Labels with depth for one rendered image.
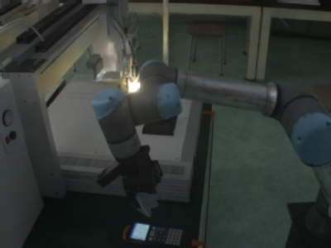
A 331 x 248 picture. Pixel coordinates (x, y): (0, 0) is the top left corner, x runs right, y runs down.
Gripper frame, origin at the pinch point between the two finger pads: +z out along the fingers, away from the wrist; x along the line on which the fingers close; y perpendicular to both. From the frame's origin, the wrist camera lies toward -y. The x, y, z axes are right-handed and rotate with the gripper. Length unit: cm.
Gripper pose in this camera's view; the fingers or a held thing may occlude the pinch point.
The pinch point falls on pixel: (146, 212)
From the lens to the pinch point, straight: 102.8
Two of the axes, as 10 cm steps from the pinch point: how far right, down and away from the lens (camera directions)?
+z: 2.7, 8.3, 4.9
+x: 2.0, -5.5, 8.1
